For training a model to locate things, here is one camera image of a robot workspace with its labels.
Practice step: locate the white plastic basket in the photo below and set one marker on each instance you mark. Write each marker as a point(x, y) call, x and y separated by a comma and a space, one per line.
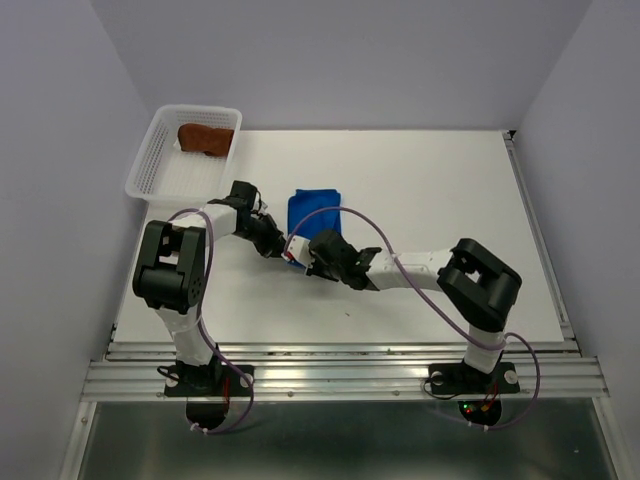
point(186, 154)

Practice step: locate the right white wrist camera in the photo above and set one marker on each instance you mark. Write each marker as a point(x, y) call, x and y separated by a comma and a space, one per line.
point(297, 252)

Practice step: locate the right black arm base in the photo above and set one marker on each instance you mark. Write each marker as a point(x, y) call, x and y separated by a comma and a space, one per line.
point(459, 379)

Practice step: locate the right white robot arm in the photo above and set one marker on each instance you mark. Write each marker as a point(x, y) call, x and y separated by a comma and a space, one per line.
point(480, 286)

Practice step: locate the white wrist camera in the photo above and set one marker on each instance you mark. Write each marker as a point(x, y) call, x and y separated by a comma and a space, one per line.
point(259, 205)
point(297, 252)

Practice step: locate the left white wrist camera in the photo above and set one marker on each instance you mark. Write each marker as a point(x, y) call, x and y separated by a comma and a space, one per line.
point(259, 205)

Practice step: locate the blue towel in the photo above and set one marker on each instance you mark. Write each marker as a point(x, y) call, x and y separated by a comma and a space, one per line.
point(306, 201)

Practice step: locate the brown towel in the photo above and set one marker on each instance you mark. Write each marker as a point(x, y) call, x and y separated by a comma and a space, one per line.
point(198, 138)

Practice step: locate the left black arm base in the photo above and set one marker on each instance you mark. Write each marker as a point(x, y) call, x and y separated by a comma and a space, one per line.
point(215, 380)

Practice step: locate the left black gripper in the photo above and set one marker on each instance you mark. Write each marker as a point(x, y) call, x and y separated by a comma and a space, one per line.
point(274, 244)

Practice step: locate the aluminium rail frame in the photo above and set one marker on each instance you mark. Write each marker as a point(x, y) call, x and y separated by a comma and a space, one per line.
point(348, 410)

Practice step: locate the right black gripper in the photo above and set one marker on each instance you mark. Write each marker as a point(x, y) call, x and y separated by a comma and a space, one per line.
point(314, 267)

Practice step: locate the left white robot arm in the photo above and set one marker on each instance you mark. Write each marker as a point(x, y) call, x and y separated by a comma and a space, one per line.
point(175, 258)

